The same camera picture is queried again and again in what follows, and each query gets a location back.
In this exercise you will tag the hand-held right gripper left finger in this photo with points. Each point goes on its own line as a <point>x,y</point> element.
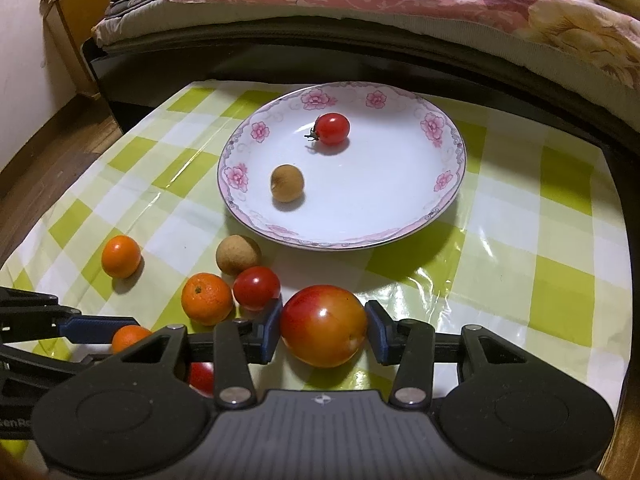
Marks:
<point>272,331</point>

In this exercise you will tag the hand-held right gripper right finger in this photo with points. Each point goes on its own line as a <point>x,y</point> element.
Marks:
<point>376,331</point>

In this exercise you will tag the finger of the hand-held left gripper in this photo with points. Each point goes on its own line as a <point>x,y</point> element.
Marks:
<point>100,329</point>
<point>45,357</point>

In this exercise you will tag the small orange mandarin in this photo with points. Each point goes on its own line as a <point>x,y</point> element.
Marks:
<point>207,298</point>
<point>129,338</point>
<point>121,257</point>

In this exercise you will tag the red cherry tomato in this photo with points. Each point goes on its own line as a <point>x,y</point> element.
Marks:
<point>256,287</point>
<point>202,377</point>

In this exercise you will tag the large red tomato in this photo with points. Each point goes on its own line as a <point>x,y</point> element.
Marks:
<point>324,326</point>

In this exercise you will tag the brown longan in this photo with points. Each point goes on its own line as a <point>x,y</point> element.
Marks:
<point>239,255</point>
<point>287,183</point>

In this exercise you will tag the white floral rimmed plate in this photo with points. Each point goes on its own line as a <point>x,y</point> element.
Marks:
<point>390,185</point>

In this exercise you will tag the cherry tomato with stem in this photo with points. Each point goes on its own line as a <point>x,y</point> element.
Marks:
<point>332,129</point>

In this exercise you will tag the green white checkered tablecloth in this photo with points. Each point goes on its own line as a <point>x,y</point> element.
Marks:
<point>500,260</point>

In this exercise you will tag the wooden nightstand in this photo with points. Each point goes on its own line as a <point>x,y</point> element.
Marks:
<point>75,30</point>

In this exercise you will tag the dark cloth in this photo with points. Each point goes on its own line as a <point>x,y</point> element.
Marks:
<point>127,2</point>

